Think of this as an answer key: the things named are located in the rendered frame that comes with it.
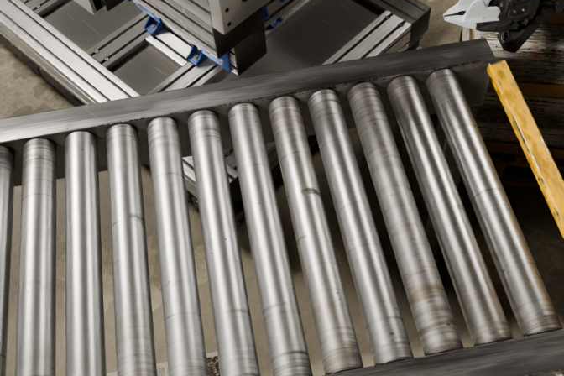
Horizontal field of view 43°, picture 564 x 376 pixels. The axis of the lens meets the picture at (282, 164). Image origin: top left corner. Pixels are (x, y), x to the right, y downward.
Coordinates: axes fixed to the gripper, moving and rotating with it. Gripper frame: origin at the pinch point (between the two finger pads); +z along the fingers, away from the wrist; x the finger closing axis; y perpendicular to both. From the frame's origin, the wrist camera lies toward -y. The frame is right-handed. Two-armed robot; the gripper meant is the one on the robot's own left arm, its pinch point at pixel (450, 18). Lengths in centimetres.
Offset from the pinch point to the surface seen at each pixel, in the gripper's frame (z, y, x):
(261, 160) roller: 37.4, 3.1, 25.0
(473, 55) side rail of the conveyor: 0.4, 3.4, 12.1
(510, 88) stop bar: -1.9, 5.4, 21.5
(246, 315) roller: 43, 2, 49
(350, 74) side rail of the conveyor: 20.7, 3.4, 11.6
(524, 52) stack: -23.2, -25.0, -10.8
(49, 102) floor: 95, -76, -66
